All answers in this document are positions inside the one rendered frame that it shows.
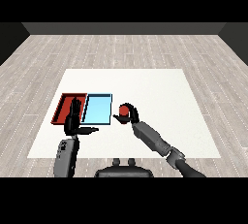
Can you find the small red can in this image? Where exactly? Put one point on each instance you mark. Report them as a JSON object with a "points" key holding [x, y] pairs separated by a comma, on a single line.
{"points": [[123, 110]]}

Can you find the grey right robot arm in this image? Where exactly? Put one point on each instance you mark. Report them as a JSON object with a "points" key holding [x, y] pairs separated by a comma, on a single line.
{"points": [[161, 145]]}

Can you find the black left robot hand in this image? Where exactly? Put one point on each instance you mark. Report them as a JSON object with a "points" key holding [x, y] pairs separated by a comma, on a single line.
{"points": [[71, 122]]}

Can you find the red shallow open box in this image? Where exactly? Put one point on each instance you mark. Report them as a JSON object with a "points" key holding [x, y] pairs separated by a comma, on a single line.
{"points": [[64, 109]]}

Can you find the light blue shallow open box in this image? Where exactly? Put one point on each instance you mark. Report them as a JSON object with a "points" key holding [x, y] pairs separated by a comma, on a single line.
{"points": [[97, 109]]}

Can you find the dark grey robot body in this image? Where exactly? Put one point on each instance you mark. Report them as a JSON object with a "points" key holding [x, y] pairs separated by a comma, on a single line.
{"points": [[123, 170]]}

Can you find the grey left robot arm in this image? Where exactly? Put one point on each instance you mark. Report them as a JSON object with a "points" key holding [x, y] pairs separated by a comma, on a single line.
{"points": [[66, 156]]}

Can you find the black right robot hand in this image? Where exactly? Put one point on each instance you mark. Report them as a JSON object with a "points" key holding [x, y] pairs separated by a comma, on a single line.
{"points": [[131, 115]]}

